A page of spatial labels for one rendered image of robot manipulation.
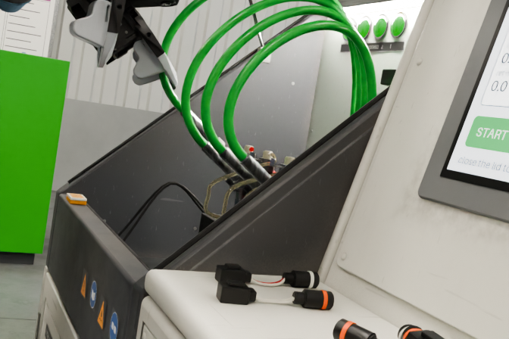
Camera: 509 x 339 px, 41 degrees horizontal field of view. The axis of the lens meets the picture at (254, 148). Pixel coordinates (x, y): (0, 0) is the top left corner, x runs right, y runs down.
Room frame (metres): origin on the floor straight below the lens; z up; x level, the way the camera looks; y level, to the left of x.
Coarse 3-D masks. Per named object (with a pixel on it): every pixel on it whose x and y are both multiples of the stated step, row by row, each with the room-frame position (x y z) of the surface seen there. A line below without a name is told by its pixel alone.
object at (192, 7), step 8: (200, 0) 1.14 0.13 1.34; (336, 0) 1.24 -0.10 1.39; (184, 8) 1.14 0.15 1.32; (192, 8) 1.14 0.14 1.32; (184, 16) 1.13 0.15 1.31; (176, 24) 1.13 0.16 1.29; (168, 32) 1.13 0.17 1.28; (168, 40) 1.13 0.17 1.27; (168, 48) 1.13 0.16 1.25; (352, 48) 1.26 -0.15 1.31; (352, 56) 1.27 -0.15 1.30; (352, 64) 1.27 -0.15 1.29; (352, 72) 1.27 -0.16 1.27; (168, 80) 1.13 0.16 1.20; (352, 80) 1.27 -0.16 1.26; (168, 88) 1.13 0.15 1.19; (352, 88) 1.27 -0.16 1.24; (168, 96) 1.14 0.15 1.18; (176, 96) 1.14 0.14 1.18; (352, 96) 1.28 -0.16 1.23; (176, 104) 1.14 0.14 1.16; (352, 104) 1.27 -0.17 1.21; (352, 112) 1.27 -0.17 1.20
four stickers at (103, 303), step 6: (84, 270) 1.05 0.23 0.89; (84, 276) 1.05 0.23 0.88; (84, 282) 1.04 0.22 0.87; (96, 282) 0.97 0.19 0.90; (84, 288) 1.04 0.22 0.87; (96, 288) 0.96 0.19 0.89; (84, 294) 1.03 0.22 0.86; (90, 294) 0.99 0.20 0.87; (90, 300) 0.99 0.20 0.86; (102, 300) 0.92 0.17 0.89; (102, 306) 0.92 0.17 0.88; (102, 312) 0.91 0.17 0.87; (114, 312) 0.86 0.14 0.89; (102, 318) 0.91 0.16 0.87; (114, 318) 0.85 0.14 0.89; (102, 324) 0.91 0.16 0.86; (114, 324) 0.85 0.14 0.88; (102, 330) 0.90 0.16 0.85; (114, 330) 0.85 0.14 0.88; (108, 336) 0.87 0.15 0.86; (114, 336) 0.84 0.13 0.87
